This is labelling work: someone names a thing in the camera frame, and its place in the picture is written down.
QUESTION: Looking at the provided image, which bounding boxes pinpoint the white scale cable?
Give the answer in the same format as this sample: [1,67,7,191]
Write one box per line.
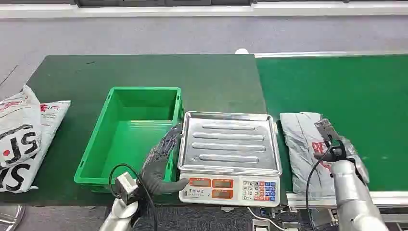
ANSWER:
[246,206,288,231]

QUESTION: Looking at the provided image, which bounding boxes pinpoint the chrome curved metal part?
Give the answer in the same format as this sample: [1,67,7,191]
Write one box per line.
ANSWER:
[0,205,26,231]

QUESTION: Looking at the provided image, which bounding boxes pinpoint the electronic scale with steel tray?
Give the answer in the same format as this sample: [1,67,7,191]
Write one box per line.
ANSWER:
[177,111,283,208]

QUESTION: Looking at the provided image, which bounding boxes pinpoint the green plastic crate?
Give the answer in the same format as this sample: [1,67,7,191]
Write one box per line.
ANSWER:
[74,86,185,193]

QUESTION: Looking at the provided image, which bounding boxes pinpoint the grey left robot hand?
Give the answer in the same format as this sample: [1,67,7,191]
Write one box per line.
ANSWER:
[140,123,190,196]

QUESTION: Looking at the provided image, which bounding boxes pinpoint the white parcel bag black letters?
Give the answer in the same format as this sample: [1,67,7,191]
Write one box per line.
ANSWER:
[0,84,43,170]

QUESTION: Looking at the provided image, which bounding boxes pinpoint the aluminium conveyor frame rail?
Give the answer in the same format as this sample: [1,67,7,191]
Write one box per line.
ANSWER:
[285,191,408,211]

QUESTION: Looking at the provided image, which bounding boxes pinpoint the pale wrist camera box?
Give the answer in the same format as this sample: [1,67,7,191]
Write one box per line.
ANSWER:
[114,171,139,200]
[314,118,338,143]

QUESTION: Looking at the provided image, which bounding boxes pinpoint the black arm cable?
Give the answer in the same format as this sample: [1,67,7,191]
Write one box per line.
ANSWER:
[108,164,159,231]
[305,143,336,231]

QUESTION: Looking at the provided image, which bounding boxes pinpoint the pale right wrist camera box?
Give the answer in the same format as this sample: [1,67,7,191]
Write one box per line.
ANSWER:
[314,118,338,143]

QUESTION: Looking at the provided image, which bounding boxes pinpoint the grey plastic parcel bag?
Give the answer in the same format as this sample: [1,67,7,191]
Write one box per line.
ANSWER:
[279,111,370,196]

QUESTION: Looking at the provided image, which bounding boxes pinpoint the dark green table mat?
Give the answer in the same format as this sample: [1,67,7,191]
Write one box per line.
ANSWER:
[0,54,268,206]

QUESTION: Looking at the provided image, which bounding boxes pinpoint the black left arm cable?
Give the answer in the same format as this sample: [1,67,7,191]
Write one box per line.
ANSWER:
[108,164,159,231]

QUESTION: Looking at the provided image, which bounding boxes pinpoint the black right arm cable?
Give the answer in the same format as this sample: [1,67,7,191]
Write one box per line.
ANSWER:
[305,143,336,231]

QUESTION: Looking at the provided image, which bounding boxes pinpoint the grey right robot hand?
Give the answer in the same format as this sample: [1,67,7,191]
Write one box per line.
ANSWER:
[314,136,370,185]

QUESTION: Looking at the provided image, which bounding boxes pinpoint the white parcel bag red print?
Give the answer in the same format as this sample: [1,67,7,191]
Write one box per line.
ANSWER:
[0,100,71,194]

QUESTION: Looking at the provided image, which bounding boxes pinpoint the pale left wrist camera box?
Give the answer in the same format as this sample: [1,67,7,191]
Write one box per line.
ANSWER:
[114,171,139,200]

